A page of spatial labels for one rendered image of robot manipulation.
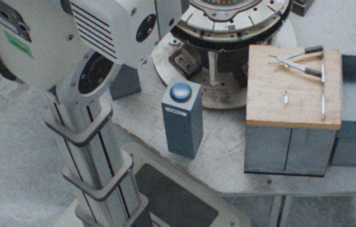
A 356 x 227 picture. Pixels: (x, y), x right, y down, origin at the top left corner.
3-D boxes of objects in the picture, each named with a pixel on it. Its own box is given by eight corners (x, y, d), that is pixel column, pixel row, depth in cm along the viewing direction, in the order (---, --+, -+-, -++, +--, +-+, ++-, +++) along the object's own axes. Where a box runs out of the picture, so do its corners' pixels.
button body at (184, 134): (177, 127, 187) (171, 75, 165) (203, 135, 185) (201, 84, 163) (168, 151, 184) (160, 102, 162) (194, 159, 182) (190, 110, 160)
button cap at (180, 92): (175, 82, 163) (175, 80, 163) (192, 87, 163) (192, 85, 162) (169, 98, 162) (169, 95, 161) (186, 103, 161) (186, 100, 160)
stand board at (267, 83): (338, 54, 164) (339, 48, 162) (339, 130, 155) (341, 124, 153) (249, 50, 166) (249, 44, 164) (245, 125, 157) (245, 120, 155)
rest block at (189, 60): (187, 52, 193) (186, 41, 188) (201, 65, 191) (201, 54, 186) (174, 61, 191) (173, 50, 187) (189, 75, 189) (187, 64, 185)
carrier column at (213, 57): (219, 80, 190) (218, 34, 172) (218, 88, 189) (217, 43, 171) (209, 80, 191) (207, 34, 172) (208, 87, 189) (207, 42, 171)
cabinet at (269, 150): (323, 110, 187) (336, 54, 164) (323, 177, 179) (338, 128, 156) (247, 106, 189) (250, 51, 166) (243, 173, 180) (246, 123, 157)
